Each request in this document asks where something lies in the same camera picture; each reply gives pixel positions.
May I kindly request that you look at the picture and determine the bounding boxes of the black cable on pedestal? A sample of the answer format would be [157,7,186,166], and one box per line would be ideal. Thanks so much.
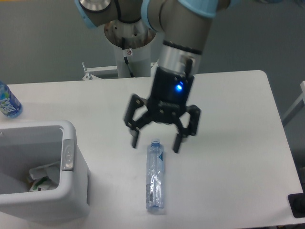
[121,37,135,78]

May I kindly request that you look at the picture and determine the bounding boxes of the black device at edge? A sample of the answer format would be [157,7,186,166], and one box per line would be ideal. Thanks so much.
[288,193,305,219]

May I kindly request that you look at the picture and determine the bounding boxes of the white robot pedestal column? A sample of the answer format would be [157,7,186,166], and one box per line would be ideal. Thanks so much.
[104,20,156,78]

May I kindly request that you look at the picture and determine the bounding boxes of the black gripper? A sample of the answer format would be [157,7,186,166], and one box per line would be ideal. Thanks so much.
[122,66,201,154]

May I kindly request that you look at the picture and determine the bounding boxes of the clear plastic bottle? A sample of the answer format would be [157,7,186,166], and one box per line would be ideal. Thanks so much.
[146,139,165,214]

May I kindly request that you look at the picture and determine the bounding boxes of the blue labelled water bottle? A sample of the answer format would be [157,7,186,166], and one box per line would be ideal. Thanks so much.
[0,82,23,118]

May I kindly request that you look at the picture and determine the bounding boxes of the white frame at right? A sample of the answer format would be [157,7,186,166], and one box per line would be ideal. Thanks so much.
[282,81,305,126]

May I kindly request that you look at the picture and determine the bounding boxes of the trash inside can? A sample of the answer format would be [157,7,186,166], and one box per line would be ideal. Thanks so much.
[27,161,60,192]

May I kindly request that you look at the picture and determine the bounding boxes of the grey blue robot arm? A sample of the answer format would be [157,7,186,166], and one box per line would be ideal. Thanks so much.
[75,0,236,153]

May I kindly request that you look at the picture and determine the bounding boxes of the white metal base bracket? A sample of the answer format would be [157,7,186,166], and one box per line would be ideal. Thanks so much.
[81,61,160,81]

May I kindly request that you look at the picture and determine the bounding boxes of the white plastic trash can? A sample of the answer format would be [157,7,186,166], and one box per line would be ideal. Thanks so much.
[0,120,90,221]

